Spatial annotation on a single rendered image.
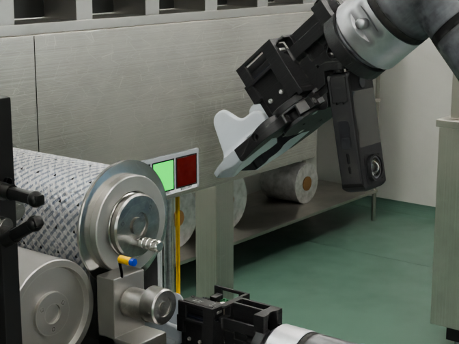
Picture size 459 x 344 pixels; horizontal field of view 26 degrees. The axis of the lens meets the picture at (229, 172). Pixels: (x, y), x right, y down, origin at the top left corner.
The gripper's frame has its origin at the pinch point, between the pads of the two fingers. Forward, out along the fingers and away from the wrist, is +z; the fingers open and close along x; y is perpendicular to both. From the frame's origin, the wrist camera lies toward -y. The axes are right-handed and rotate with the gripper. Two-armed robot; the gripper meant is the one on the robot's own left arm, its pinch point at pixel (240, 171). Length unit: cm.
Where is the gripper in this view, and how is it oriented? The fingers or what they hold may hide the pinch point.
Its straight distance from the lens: 103.5
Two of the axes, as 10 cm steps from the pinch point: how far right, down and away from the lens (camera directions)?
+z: -6.1, 5.2, 6.0
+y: -5.0, -8.4, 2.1
